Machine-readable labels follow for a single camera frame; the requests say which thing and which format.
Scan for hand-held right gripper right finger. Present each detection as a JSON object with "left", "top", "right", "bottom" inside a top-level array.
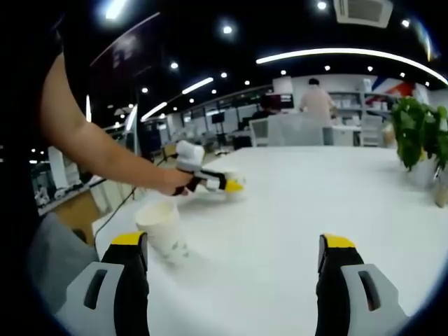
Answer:
[{"left": 316, "top": 233, "right": 410, "bottom": 336}]

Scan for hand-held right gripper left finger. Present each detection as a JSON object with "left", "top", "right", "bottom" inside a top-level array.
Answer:
[{"left": 55, "top": 230, "right": 151, "bottom": 336}]

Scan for person's left hand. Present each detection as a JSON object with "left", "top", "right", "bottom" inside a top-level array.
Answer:
[{"left": 157, "top": 169, "right": 197, "bottom": 197}]

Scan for black monitor on stand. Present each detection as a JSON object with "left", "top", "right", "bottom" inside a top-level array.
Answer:
[{"left": 209, "top": 112, "right": 227, "bottom": 145}]

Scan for black cabinet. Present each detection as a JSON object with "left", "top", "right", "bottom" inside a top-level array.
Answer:
[{"left": 232, "top": 134, "right": 253, "bottom": 150}]

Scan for white office chair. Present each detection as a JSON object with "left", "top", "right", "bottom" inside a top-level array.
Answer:
[
  {"left": 248, "top": 118, "right": 271, "bottom": 147},
  {"left": 360, "top": 115, "right": 385, "bottom": 147}
]

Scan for open laptop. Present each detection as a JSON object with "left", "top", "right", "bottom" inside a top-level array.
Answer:
[{"left": 124, "top": 103, "right": 140, "bottom": 141}]

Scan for grey plastic chair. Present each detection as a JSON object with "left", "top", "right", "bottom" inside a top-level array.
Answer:
[
  {"left": 27, "top": 212, "right": 102, "bottom": 314},
  {"left": 266, "top": 114, "right": 326, "bottom": 147}
]

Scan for white table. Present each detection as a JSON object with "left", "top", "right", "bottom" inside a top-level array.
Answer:
[{"left": 91, "top": 145, "right": 448, "bottom": 336}]

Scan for wooden side desk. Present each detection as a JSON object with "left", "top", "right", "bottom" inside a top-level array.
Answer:
[{"left": 36, "top": 188, "right": 102, "bottom": 246}]

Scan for white plant pot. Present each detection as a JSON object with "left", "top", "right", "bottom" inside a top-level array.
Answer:
[{"left": 412, "top": 157, "right": 444, "bottom": 192}]

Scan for white storage shelves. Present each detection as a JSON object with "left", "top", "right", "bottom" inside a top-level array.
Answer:
[{"left": 328, "top": 90, "right": 398, "bottom": 122}]

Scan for green potted plant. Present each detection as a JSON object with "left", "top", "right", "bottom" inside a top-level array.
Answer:
[{"left": 388, "top": 96, "right": 448, "bottom": 173}]

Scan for curved ceiling light strip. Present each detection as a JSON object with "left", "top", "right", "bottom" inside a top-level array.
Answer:
[{"left": 255, "top": 48, "right": 448, "bottom": 87}]

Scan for ceiling air conditioner unit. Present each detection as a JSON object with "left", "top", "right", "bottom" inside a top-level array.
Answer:
[{"left": 332, "top": 0, "right": 393, "bottom": 29}]

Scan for black cable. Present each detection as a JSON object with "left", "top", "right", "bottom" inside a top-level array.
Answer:
[{"left": 92, "top": 183, "right": 143, "bottom": 244}]

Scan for dark wall monitor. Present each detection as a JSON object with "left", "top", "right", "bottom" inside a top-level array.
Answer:
[{"left": 269, "top": 92, "right": 295, "bottom": 109}]

